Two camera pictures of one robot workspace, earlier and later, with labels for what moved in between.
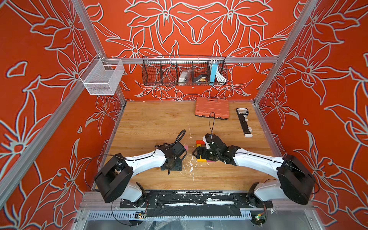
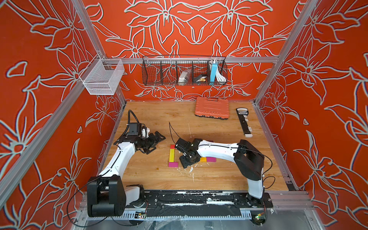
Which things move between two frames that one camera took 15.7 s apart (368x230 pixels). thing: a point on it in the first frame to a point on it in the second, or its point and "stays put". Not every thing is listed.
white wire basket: (102, 76) stays put
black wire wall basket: (184, 70) stays put
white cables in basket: (219, 77) stays put
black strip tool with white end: (242, 113) stays put
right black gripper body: (208, 154) to (186, 161)
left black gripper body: (177, 166) to (146, 143)
